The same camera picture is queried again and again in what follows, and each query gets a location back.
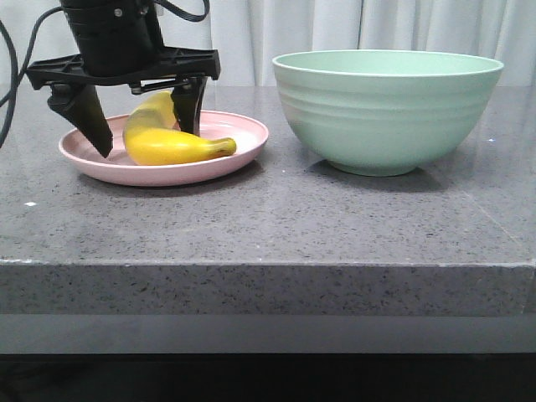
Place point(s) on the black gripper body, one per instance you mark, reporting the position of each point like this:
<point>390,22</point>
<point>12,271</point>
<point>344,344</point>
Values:
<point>173,65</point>

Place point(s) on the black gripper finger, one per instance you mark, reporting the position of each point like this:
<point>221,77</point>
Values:
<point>187,103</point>
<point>79,104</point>

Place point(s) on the yellow banana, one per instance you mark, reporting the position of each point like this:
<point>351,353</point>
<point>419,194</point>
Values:
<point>150,138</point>

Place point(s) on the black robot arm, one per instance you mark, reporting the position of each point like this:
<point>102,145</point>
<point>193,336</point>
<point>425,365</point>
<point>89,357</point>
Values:
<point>120,43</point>

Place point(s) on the pink plate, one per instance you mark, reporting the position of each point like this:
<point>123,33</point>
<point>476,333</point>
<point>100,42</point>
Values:
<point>249,134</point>

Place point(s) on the green bowl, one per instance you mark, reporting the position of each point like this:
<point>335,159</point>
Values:
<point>379,112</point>

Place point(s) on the grey curtain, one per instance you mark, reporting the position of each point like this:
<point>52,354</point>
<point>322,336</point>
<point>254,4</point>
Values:
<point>249,34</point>

